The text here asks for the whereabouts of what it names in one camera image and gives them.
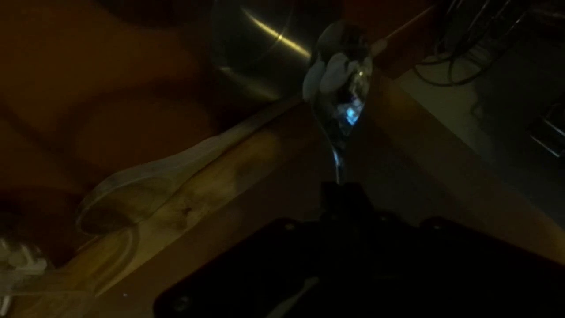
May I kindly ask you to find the stainless steel toaster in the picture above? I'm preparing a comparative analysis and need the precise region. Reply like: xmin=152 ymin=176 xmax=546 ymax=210
xmin=215 ymin=0 xmax=332 ymax=102

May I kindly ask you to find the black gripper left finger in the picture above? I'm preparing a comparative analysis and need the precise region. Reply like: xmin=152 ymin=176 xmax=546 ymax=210
xmin=307 ymin=180 xmax=346 ymax=225

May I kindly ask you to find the clear container of white objects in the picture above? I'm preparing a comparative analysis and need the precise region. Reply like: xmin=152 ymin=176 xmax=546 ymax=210
xmin=0 ymin=234 xmax=53 ymax=300

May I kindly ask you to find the black toaster power cord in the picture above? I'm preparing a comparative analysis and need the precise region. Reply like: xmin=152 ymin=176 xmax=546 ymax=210
xmin=410 ymin=0 xmax=533 ymax=88

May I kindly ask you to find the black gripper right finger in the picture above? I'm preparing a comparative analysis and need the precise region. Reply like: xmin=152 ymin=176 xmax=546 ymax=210
xmin=343 ymin=180 xmax=381 ymax=225

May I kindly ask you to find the silver spoon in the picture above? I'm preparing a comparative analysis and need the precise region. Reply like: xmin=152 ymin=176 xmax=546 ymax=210
xmin=300 ymin=21 xmax=376 ymax=185

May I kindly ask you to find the small white object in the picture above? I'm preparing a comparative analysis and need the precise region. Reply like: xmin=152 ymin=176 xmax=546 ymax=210
xmin=302 ymin=51 xmax=357 ymax=102

